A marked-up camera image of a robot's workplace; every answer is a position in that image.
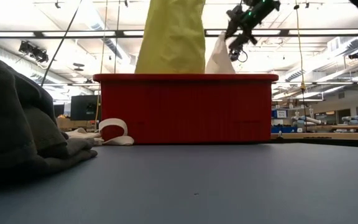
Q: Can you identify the thin black cable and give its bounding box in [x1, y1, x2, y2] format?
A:
[40, 0, 84, 88]

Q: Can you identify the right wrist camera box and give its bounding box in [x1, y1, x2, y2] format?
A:
[225, 6, 245, 22]

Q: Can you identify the blue storage bins row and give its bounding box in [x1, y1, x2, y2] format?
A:
[271, 125, 298, 134]

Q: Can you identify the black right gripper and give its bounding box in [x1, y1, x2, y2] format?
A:
[224, 17, 259, 46]

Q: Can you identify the dark grey garment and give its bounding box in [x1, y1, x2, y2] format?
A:
[0, 48, 99, 191]

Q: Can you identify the yellow hanging cord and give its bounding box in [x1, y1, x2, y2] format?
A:
[93, 0, 109, 124]
[295, 4, 308, 133]

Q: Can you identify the black ceiling camera rig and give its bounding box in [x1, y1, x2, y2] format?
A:
[18, 40, 50, 63]

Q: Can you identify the black ceiling beam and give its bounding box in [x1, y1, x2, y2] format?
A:
[0, 28, 358, 40]

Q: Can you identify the cardboard box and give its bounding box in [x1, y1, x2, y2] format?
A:
[56, 117, 96, 130]

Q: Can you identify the black monitor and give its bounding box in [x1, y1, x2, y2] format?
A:
[70, 95, 102, 121]

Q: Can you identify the white ceiling vent unit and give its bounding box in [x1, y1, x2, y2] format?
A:
[327, 36, 342, 53]

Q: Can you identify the white lace garment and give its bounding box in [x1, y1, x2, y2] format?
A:
[204, 30, 237, 75]

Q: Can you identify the yellow shirt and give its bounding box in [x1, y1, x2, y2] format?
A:
[134, 0, 207, 75]

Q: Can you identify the red plastic laundry basket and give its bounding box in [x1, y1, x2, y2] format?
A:
[92, 73, 280, 146]

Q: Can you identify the beige striped cloth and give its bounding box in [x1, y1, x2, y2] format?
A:
[64, 118, 135, 147]

